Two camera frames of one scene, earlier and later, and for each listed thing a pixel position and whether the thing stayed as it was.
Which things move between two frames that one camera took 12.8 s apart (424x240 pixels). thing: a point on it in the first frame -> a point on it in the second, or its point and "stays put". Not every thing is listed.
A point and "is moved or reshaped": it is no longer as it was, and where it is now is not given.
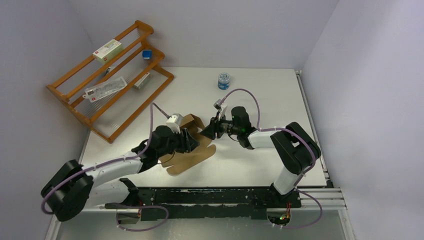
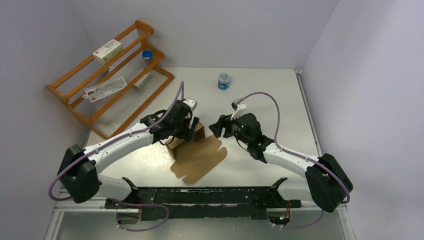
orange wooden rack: [109, 91] stays put
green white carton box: [105, 54] stays put
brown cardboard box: [179, 162] is moved or reshaped
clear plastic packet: [96, 92] stays put
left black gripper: [186, 141] -> [184, 135]
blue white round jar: [223, 82] stays put
